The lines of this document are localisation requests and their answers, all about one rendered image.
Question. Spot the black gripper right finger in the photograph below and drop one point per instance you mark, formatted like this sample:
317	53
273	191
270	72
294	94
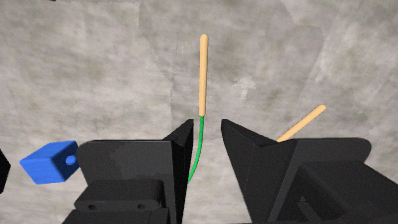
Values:
265	169

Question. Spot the blue block with hole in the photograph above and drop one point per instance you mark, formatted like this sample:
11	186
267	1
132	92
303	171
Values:
52	163

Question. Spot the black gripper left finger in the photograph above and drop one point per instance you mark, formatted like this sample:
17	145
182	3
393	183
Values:
166	159

